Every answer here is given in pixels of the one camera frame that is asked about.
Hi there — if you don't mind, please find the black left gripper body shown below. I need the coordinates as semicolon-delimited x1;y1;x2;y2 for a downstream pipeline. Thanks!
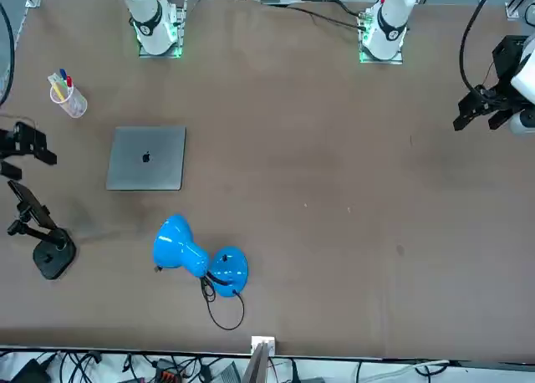
480;34;530;108

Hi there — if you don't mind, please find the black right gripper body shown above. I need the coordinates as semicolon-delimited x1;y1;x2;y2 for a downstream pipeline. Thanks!
0;125;20;158

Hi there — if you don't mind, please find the black desktop phone stand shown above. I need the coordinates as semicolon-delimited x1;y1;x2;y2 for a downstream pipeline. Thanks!
6;202;79;280

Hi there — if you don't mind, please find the pink mesh pen cup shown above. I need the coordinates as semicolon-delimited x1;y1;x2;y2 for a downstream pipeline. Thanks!
49;84;88;119

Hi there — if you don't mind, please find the green yellow highlighter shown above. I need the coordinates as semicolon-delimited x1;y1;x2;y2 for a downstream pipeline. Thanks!
47;74;68;102

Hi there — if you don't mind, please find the grey closed laptop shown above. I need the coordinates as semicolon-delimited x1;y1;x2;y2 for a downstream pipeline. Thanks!
105;125;187;192

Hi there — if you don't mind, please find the blue desk lamp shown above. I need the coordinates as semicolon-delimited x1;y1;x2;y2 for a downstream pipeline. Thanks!
152;213;250;299

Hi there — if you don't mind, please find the black power adapter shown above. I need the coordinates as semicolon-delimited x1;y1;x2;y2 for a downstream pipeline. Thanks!
10;359;51;383

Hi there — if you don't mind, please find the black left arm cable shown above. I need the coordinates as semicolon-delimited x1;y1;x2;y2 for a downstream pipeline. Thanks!
459;0;501;95

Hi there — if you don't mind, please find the black base cable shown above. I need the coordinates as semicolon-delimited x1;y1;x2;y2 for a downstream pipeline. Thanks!
286;4;364;29

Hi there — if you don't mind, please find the black lamp cable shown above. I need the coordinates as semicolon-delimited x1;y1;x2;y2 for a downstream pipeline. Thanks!
153;264;246;331

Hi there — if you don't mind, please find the aluminium frame post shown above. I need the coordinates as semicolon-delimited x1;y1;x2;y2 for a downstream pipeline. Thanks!
242;335;277;383

